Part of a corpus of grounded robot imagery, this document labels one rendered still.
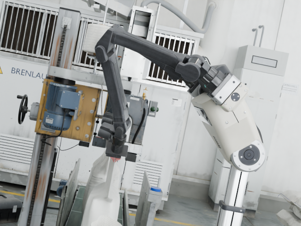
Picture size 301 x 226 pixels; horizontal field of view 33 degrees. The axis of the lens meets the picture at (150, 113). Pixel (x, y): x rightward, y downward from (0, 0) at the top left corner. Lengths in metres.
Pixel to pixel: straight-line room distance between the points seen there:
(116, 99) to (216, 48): 3.96
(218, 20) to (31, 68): 2.22
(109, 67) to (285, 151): 5.47
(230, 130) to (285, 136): 5.21
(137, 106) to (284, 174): 4.74
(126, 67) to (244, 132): 3.05
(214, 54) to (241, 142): 3.86
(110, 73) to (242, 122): 0.60
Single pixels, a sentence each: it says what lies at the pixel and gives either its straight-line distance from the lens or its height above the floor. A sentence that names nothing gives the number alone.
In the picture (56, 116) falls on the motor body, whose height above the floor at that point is 1.16.
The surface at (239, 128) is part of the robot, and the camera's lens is 2.22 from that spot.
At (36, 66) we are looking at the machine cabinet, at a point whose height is 1.38.
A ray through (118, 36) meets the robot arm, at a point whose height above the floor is 1.58.
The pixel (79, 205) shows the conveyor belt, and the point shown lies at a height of 0.38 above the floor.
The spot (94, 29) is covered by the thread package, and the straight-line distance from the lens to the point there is 2.77.
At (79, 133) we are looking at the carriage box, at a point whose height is 1.06.
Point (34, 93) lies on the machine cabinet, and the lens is 5.74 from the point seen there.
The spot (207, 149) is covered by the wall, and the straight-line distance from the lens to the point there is 7.14.
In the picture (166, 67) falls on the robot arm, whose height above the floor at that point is 1.52.
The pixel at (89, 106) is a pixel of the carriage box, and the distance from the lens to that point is 2.95.
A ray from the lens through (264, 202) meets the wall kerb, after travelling 7.42.
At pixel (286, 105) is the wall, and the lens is 7.36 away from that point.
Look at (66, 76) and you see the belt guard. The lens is 2.74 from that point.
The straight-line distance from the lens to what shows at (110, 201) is 2.55.
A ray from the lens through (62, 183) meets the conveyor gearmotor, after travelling 4.67.
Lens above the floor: 1.41
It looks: 3 degrees down
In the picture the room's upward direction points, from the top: 11 degrees clockwise
